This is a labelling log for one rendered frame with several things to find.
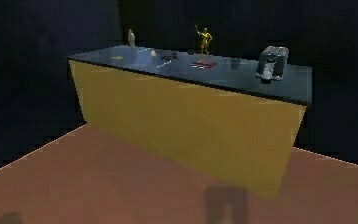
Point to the yellow counter with dark top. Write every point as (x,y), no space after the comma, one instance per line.
(193,123)

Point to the yellow flat utensil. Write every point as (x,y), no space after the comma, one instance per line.
(117,58)

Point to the grey coffee machine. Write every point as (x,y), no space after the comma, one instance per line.
(272,63)

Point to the gold figure statue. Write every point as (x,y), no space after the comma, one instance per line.
(204,40)

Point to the dark grey cup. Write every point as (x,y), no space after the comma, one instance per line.
(235,63)

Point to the pale beige bottle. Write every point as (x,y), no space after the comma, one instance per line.
(131,38)

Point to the black pan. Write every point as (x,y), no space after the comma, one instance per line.
(168,57)

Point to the pale egg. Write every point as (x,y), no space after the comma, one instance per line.
(152,53)

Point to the red book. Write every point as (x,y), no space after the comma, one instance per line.
(203,64)

